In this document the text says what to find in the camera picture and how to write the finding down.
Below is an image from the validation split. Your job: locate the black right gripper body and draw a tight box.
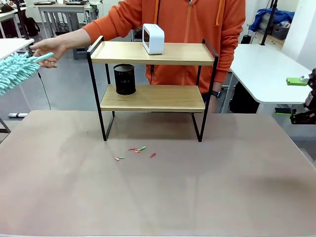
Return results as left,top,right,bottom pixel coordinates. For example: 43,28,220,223
304,68,316,109

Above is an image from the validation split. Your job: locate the teal microfiber duster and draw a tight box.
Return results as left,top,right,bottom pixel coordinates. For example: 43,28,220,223
0,52,54,97

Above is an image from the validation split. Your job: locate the person's right forearm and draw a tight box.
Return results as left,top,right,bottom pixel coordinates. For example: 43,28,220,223
61,26,93,50

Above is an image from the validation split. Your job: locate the black wooden two-tier shelf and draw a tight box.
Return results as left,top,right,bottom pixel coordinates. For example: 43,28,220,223
86,36,220,143

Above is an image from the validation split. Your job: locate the person's right hand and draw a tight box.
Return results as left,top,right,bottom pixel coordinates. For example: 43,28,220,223
32,37,69,70

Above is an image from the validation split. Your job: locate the large white rounded table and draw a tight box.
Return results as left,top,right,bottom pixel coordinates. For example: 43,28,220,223
228,43,316,115

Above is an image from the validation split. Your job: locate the black plastic crate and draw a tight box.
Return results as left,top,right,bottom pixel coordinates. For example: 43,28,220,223
271,23,291,40

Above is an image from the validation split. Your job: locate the black stand pole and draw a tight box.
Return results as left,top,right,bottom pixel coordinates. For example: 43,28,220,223
260,0,278,46

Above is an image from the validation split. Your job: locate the blue jacket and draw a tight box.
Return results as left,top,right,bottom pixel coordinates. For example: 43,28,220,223
248,7,296,33

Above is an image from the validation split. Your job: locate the person's orange hoodie torso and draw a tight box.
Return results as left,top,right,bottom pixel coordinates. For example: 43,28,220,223
82,0,246,95

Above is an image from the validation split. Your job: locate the white cube clock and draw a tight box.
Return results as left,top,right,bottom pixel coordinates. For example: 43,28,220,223
142,23,165,56

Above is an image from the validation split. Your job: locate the black mesh pen holder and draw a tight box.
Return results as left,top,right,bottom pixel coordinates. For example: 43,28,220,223
113,64,137,96

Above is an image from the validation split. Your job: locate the grey metal desk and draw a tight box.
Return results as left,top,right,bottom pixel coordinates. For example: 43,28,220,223
33,1,90,38

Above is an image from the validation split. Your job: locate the black backpack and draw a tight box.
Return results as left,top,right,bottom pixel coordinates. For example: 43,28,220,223
24,16,41,38

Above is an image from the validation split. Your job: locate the black tripod pole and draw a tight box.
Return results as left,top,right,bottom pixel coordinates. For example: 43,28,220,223
15,0,32,41

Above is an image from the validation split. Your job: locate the small white table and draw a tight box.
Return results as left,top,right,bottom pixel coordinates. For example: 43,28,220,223
0,38,35,60

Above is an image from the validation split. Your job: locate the thin black cable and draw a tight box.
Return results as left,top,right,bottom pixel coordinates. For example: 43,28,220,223
37,70,52,111

